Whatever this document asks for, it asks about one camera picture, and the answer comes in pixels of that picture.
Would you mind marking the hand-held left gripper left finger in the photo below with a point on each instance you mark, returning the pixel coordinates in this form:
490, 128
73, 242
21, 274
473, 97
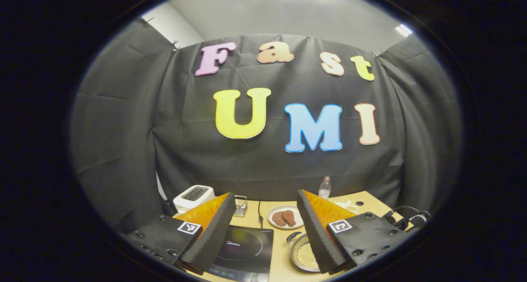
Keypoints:
214, 232

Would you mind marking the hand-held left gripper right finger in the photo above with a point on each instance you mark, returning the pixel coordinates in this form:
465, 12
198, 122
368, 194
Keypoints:
317, 230

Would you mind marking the soybeans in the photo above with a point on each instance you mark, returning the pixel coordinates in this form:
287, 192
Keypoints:
306, 257

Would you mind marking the black induction cooktop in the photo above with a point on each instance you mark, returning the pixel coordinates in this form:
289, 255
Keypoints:
247, 249

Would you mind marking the raw steak piece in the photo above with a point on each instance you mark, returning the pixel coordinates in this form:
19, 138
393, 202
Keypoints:
289, 217
278, 218

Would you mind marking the white toaster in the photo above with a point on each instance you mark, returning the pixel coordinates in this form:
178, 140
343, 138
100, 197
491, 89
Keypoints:
191, 200

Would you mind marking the clear plastic water bottle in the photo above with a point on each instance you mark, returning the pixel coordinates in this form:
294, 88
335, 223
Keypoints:
324, 191

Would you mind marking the white divided dish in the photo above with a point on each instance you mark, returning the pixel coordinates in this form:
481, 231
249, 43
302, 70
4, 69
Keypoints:
350, 207

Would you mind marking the white round plate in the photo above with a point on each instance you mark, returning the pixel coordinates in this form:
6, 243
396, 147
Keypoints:
273, 224

